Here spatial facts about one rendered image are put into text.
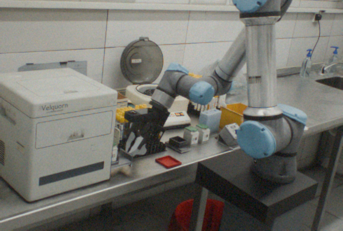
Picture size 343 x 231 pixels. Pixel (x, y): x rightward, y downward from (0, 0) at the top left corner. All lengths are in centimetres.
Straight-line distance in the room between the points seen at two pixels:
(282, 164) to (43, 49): 105
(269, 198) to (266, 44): 45
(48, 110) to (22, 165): 18
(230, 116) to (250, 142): 66
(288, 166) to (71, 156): 68
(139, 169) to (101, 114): 30
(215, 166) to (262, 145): 24
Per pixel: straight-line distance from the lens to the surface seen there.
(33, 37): 194
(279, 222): 156
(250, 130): 136
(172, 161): 168
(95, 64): 213
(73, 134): 135
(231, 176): 150
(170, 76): 157
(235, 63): 156
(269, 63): 135
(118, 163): 153
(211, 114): 193
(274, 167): 152
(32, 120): 127
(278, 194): 147
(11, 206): 137
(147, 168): 161
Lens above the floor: 159
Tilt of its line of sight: 18 degrees down
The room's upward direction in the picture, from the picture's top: 8 degrees clockwise
